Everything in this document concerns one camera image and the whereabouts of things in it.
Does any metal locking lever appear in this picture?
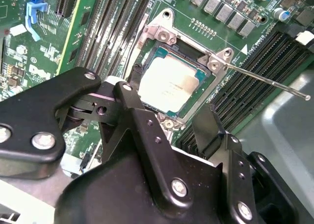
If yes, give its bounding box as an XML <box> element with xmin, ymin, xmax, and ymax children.
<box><xmin>223</xmin><ymin>63</ymin><xmax>312</xmax><ymax>101</ymax></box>

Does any silver square CPU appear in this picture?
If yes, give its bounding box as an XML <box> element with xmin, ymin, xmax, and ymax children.
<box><xmin>137</xmin><ymin>54</ymin><xmax>207</xmax><ymax>118</ymax></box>

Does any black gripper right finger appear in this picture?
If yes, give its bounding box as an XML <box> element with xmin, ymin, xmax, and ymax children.
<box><xmin>192</xmin><ymin>103</ymin><xmax>299</xmax><ymax>224</ymax></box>

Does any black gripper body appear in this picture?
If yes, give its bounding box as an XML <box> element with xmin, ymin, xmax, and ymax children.
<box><xmin>55</xmin><ymin>123</ymin><xmax>234</xmax><ymax>224</ymax></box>

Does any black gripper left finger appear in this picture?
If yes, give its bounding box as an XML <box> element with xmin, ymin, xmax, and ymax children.
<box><xmin>0</xmin><ymin>63</ymin><xmax>194</xmax><ymax>210</ymax></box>

